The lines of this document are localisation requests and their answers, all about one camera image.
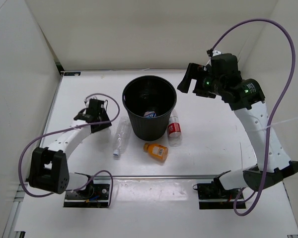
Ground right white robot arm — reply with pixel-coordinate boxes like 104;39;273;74
177;53;298;198

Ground red label clear bottle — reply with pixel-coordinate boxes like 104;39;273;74
167;110;182;147

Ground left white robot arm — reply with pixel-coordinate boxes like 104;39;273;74
28;99;111;198

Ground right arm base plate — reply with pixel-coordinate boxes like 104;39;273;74
192;182;240;210

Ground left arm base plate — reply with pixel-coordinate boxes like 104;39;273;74
63;180;112;208

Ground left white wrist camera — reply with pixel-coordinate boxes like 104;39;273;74
84;99;90;107

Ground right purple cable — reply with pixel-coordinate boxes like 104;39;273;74
207;17;296;216

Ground purple cable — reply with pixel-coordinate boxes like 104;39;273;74
207;17;296;216
18;93;121;208

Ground orange juice bottle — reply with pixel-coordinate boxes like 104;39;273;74
143;143;168;162

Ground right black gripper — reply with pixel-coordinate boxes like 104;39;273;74
177;63;224;99

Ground front aluminium rail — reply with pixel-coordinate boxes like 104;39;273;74
67;174;260;179

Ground black plastic waste bin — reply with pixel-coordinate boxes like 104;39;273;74
122;75;177;141

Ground tall clear crushed bottle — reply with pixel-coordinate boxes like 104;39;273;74
113;117;132;157

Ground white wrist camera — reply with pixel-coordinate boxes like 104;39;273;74
207;50;222;65
84;99;90;107

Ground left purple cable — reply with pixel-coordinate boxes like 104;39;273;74
18;93;121;208

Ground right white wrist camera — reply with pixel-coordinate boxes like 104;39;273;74
207;50;222;65

